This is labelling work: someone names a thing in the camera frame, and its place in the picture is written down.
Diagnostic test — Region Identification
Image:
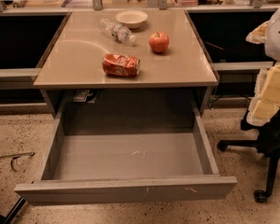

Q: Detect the black office chair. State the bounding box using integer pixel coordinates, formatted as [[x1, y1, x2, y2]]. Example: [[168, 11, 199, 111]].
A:
[[217, 109, 280, 203]]

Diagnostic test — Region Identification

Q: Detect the grey cabinet with beige top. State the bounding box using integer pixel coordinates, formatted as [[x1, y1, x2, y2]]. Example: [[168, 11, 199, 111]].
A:
[[33, 8, 219, 117]]

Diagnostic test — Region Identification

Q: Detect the clear plastic water bottle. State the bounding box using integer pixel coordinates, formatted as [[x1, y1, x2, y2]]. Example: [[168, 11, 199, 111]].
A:
[[98, 18, 136, 45]]

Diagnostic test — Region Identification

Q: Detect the open grey top drawer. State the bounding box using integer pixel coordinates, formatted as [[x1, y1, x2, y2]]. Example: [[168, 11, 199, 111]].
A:
[[15, 100, 237, 205]]

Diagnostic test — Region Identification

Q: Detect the red apple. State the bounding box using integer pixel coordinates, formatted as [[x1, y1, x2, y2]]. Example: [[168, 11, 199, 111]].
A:
[[148, 32, 169, 53]]

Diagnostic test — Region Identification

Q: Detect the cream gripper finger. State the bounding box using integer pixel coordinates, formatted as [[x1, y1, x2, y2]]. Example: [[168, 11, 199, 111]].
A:
[[246, 62, 280, 127], [245, 21, 269, 45]]

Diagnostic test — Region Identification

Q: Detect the white bowl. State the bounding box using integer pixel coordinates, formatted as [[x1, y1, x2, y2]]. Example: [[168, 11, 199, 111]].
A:
[[116, 10, 147, 29]]

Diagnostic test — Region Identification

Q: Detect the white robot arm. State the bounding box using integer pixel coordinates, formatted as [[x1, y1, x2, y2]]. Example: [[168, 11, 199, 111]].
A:
[[245, 8, 280, 127]]

